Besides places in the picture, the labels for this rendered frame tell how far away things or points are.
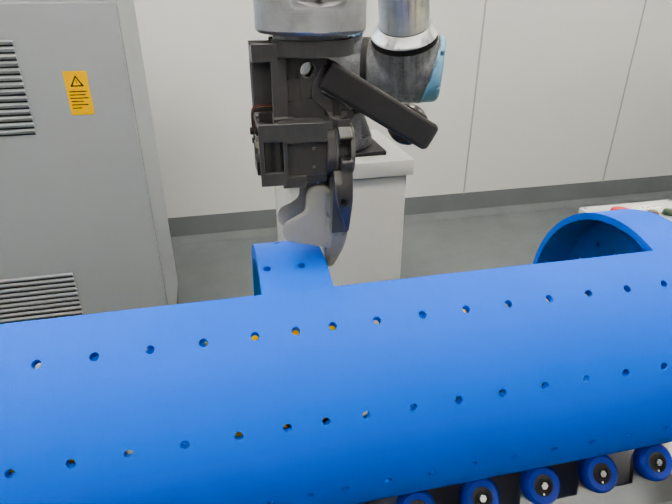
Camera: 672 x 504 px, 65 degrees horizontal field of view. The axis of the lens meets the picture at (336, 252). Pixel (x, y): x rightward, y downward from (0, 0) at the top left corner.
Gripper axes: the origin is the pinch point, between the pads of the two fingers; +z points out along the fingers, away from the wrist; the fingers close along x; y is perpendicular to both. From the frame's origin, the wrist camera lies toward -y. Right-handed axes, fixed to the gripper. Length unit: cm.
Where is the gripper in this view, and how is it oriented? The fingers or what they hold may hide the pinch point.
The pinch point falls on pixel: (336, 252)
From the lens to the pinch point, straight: 52.4
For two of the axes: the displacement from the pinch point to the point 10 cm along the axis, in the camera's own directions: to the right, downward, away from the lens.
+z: 0.0, 8.9, 4.5
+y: -9.8, 1.0, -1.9
